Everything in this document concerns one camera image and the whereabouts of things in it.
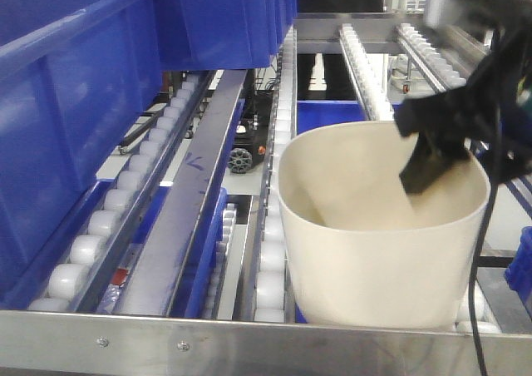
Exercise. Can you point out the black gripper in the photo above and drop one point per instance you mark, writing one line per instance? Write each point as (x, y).
(494, 106)

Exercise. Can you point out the white plastic trash bin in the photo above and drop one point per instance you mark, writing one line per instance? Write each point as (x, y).
(363, 252)

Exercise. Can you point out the black wheeled robot base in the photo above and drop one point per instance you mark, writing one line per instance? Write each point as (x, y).
(250, 142)

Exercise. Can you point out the blue bin below rollers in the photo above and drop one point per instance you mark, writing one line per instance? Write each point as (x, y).
(332, 112)

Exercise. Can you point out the blue bin far left row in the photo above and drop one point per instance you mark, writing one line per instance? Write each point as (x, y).
(198, 35)

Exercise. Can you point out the large blue bin near left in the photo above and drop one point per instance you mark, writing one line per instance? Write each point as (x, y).
(75, 74)

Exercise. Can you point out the white roller track far right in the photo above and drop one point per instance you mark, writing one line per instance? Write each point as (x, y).
(437, 71)

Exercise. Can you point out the white roller track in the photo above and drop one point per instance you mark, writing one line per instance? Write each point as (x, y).
(437, 71)
(365, 72)
(270, 286)
(78, 280)

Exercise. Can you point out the blue crate right edge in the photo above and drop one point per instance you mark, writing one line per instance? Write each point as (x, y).
(518, 272)

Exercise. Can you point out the white roller track middle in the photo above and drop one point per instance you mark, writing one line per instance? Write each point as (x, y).
(270, 286)

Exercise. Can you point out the steel flat divider bar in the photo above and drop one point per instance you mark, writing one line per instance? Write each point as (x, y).
(153, 283)

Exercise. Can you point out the white roller track left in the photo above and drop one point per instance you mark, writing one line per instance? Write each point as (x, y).
(78, 280)

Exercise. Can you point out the steel front rail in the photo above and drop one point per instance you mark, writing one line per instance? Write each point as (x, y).
(49, 343)

